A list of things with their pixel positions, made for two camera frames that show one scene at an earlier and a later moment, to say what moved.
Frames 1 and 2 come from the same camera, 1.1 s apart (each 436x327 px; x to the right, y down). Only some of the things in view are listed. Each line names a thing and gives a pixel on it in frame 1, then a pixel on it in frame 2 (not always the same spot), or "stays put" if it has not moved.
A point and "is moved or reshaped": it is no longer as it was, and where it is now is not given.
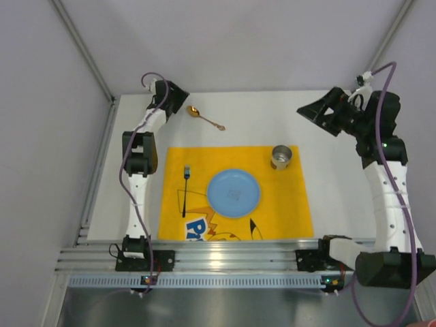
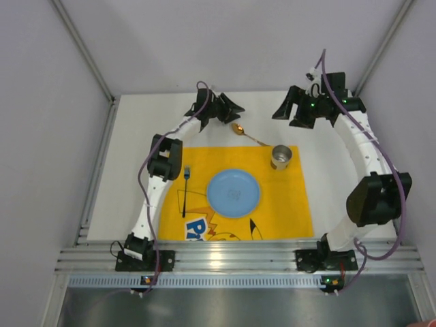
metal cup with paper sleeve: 281,155 stays put
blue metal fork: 187,174 stays put
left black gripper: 174,101 to 220,107
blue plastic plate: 233,193 stays put
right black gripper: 339,112 to 301,107
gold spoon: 194,112 is moved or reshaped
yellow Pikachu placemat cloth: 282,210 stays put
